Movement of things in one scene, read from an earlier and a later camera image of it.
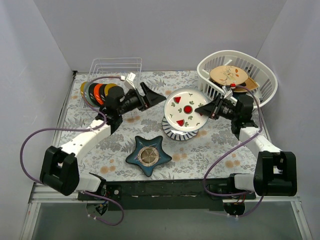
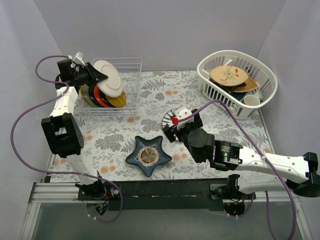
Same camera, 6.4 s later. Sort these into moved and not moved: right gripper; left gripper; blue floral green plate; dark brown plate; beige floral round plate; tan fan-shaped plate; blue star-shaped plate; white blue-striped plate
Moved: white blue-striped plate; right gripper; left gripper
Not moved: tan fan-shaped plate; dark brown plate; blue star-shaped plate; blue floral green plate; beige floral round plate
